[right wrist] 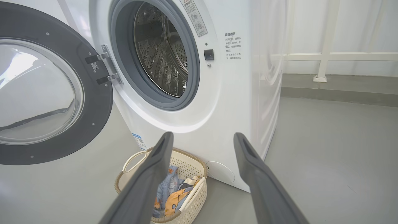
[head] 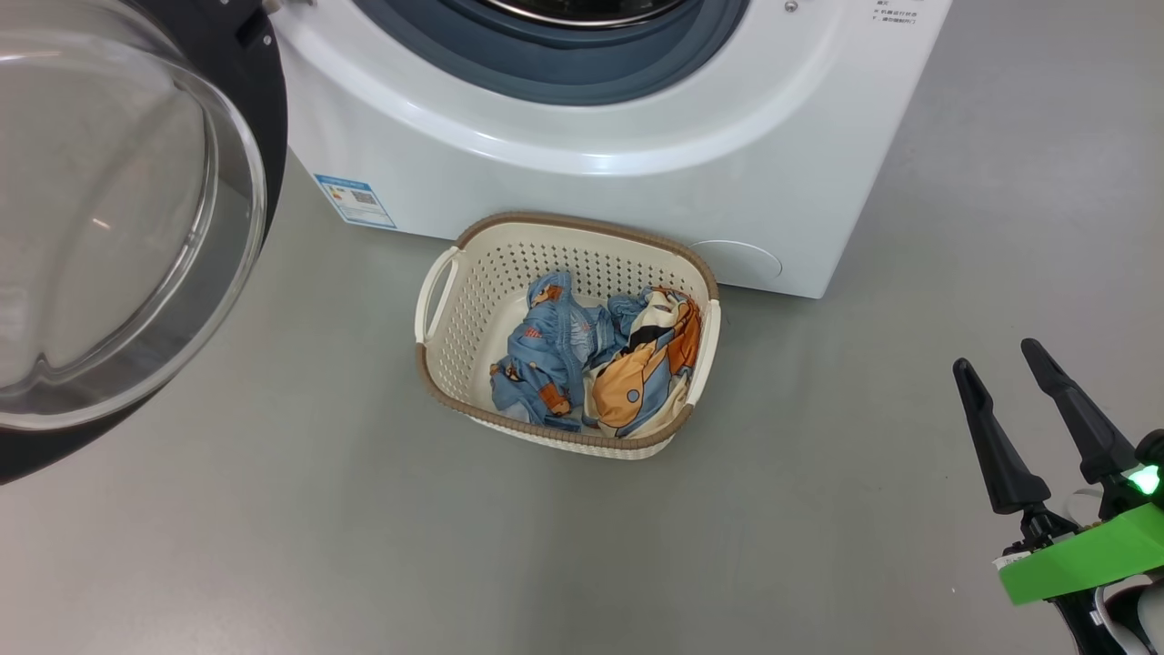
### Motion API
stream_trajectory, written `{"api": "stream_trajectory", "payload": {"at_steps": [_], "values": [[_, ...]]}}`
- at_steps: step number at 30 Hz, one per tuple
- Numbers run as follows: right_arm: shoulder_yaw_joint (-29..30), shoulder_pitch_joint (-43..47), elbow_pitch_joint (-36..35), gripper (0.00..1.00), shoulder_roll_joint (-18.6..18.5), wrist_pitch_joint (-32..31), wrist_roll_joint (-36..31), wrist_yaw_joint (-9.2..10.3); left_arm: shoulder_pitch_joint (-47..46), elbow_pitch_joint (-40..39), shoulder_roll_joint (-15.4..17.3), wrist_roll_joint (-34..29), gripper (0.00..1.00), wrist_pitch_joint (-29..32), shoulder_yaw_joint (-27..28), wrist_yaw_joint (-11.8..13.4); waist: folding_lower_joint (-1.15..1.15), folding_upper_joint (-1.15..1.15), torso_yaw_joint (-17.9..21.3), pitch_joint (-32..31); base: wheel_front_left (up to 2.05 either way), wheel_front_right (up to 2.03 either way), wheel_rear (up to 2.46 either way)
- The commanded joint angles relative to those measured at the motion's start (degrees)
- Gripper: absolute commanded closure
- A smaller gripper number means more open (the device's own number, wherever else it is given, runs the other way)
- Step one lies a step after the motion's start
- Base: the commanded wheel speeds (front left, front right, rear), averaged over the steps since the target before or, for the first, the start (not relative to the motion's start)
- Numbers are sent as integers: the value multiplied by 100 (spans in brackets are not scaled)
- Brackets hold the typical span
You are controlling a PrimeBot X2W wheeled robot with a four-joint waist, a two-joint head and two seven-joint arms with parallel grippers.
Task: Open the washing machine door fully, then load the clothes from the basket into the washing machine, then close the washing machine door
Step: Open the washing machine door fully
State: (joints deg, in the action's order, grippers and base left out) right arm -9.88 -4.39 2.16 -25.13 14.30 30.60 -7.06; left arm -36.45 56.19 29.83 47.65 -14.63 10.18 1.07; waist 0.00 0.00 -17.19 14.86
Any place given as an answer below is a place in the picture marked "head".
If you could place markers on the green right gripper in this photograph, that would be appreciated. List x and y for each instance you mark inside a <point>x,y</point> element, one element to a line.
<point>1091,559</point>

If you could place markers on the blue printed garment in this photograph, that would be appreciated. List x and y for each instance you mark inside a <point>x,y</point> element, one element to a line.
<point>546,355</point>

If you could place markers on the black round glass washer door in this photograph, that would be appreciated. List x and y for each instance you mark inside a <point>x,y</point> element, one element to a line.
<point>118,227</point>

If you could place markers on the white front-load washing machine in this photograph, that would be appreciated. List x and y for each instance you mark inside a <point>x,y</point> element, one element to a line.
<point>546,191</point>

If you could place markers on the grey rubber door gasket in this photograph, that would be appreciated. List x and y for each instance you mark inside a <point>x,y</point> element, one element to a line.
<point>564,68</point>

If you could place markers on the round white filter cover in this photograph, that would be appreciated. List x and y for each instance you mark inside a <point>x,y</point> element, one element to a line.
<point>741,264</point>

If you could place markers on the cream laundry basket brown rim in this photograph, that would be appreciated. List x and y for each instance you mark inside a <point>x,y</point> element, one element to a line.
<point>473,300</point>

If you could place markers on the blue energy label sticker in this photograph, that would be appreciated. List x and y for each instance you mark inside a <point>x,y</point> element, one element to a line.
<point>355,202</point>

